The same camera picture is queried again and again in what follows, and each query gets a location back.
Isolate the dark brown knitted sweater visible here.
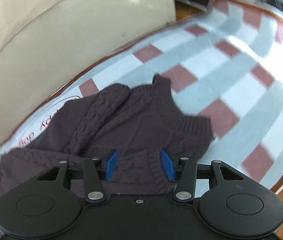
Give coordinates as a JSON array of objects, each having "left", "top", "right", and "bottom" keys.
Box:
[{"left": 0, "top": 74, "right": 215, "bottom": 205}]

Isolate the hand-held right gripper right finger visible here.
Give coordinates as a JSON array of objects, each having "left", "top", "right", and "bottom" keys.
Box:
[{"left": 161, "top": 149, "right": 244, "bottom": 202}]

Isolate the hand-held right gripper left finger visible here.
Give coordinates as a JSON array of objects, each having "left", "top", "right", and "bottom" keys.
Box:
[{"left": 36, "top": 149, "right": 119, "bottom": 203}]

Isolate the checked printed blanket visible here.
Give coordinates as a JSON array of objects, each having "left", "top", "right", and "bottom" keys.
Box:
[{"left": 0, "top": 0, "right": 283, "bottom": 238}]

